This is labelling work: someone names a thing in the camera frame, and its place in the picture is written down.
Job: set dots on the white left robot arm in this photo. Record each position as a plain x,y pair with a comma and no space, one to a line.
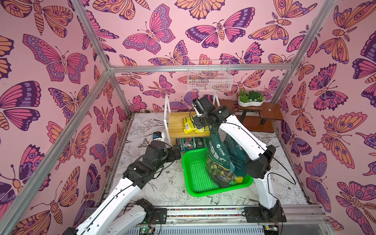
129,188

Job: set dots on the white wire basket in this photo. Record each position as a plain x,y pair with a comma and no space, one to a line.
209,78

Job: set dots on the dark brown wooden stand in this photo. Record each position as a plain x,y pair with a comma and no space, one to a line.
257,119

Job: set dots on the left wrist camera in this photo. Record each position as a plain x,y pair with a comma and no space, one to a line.
158,136

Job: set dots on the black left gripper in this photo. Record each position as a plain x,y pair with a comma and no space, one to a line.
172,157

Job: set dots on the dark green fertilizer bag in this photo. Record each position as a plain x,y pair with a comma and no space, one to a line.
219,167
238,157

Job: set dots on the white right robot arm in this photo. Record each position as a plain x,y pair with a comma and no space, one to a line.
259,154

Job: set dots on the yellow green small bag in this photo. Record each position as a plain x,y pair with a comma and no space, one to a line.
202,130
189,126

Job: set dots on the aluminium cage frame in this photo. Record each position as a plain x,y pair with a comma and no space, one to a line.
24,106

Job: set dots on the white frame wooden shelf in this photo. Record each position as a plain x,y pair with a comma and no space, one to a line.
173,123

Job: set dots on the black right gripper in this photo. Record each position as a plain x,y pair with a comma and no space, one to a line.
208,120

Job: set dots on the succulents in white pot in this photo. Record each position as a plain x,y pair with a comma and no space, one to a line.
250,98

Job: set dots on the green plastic mesh basket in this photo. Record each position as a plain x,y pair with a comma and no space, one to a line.
197,180

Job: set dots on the floral bag on lower shelf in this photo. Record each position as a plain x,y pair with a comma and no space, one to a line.
193,143

